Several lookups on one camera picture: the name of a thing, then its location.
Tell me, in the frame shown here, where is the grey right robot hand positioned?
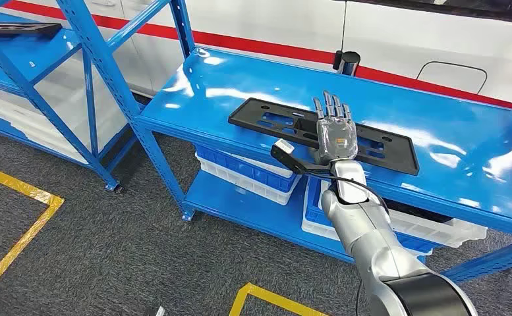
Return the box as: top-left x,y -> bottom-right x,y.
310,90 -> 360,165

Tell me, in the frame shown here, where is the black plastic bracket panel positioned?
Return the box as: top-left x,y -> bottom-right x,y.
228,97 -> 420,176
0,22 -> 63,38

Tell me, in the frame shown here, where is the blue metal shelf rack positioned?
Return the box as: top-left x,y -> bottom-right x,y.
0,0 -> 145,194
55,0 -> 512,285

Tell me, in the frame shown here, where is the black plastic part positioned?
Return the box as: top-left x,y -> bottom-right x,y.
386,198 -> 454,224

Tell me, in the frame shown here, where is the white car body red stripe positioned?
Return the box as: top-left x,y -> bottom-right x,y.
0,0 -> 512,112

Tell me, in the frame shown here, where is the yellow floor tape square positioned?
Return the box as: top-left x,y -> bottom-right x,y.
0,164 -> 65,304
229,282 -> 331,316

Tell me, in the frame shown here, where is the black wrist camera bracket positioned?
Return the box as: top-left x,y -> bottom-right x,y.
270,144 -> 333,175

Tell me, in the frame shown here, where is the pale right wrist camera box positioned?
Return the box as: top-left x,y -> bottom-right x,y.
274,139 -> 295,155

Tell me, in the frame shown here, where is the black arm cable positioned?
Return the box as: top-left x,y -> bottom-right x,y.
306,171 -> 391,215

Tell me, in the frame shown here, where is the black chrome stanchion post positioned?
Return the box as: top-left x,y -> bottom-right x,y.
333,50 -> 362,78

